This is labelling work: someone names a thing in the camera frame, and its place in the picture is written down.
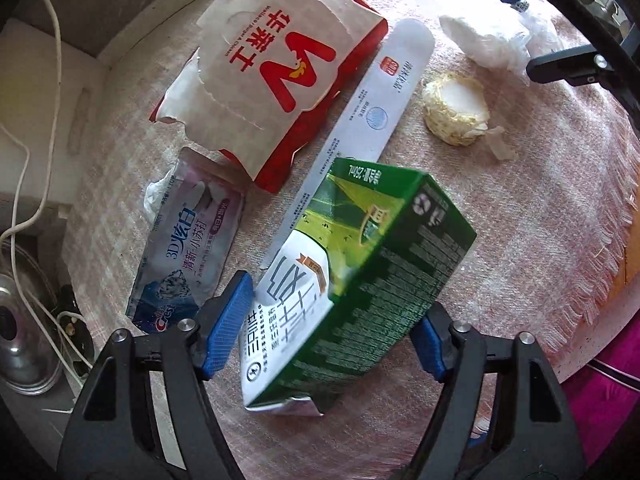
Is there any long white toothpaste box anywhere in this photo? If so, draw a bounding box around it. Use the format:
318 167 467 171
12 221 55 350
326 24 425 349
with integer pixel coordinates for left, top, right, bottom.
260 18 435 271

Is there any white plastic box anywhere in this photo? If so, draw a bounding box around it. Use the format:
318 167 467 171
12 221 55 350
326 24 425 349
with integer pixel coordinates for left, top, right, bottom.
0 17 108 211

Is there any corn cob piece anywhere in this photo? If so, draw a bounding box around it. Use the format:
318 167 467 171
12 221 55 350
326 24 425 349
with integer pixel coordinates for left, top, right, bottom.
422 72 491 147

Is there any black induction cooker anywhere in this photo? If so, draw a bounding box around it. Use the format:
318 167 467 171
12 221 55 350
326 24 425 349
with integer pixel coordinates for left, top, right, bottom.
55 284 96 376

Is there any green and white milk carton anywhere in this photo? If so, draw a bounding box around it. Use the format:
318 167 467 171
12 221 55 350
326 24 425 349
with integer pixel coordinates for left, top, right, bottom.
239 157 477 417

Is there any pink plaid fringed cloth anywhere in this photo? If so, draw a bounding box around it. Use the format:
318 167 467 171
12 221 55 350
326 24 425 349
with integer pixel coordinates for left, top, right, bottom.
62 0 640 480

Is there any pink garment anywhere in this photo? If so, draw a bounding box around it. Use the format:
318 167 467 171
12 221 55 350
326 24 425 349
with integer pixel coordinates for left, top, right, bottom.
565 330 640 471

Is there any purple and blue toothpaste pouch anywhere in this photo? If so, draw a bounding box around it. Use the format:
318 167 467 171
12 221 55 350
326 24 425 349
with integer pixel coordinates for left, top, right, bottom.
125 147 246 336

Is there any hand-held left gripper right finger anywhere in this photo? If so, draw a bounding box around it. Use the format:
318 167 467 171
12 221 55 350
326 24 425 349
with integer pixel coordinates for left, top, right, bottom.
410 302 586 480

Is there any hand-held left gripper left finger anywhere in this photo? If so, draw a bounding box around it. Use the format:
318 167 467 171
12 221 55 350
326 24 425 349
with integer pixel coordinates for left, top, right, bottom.
57 270 256 480

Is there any white plastic bag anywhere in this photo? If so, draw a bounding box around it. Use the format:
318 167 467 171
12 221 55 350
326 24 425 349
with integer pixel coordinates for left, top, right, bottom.
439 0 561 71

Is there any red and white paper bag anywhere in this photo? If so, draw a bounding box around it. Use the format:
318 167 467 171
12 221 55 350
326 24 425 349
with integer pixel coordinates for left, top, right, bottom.
150 0 390 195

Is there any thin white charger cable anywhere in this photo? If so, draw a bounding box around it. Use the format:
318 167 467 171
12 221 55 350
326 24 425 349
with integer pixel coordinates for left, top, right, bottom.
0 125 96 376

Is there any metal pot lid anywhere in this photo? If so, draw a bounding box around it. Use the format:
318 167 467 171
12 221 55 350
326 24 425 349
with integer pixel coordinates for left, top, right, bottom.
0 240 66 396

